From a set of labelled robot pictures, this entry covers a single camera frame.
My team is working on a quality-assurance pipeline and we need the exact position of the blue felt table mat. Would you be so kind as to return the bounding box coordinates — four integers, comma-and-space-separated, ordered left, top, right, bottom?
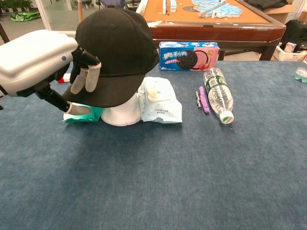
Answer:
0, 59, 307, 230

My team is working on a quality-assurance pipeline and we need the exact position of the brown mahjong table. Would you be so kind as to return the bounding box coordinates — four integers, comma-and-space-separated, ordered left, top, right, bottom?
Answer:
135, 0, 287, 62

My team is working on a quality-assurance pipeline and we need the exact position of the blue mahjong tile pile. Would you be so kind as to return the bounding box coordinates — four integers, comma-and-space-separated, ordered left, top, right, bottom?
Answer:
191, 0, 243, 19

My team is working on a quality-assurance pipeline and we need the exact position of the white foam mannequin head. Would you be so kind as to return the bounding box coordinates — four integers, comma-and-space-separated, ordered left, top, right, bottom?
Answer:
100, 92, 141, 127

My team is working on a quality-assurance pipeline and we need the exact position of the black baseball cap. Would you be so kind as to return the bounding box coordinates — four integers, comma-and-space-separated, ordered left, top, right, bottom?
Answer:
61, 7, 161, 108

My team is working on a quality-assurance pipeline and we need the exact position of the light blue wet wipes pack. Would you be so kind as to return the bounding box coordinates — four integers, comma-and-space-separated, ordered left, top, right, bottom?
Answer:
138, 76, 183, 124

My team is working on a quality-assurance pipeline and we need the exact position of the blue Oreo cookie box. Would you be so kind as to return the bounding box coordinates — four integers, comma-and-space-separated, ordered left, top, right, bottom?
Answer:
159, 41, 220, 72

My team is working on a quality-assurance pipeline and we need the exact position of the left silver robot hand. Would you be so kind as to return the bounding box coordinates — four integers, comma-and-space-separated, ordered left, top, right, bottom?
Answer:
0, 29, 101, 115

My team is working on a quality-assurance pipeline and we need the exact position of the white plastic basket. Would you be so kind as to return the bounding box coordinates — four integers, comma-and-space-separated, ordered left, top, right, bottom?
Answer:
273, 43, 307, 62

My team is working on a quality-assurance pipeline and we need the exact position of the green wet wipes pack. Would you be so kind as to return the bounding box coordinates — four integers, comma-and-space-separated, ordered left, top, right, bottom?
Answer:
62, 102, 104, 124

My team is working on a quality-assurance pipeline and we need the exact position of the red and white small box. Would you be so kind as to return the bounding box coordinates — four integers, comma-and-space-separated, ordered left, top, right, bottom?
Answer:
57, 73, 71, 84

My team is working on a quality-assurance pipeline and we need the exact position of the clear bottle green label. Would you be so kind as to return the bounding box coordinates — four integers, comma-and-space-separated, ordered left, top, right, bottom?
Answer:
203, 67, 235, 125

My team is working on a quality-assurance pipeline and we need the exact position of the green bag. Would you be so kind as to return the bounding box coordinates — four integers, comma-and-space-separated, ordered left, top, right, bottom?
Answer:
10, 11, 41, 23

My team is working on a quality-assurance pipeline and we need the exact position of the black cloth bundle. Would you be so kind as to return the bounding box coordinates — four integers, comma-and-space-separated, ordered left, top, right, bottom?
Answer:
244, 0, 288, 11

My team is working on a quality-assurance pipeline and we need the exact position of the black bag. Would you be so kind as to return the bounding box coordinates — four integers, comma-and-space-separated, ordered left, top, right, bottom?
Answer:
279, 20, 307, 52

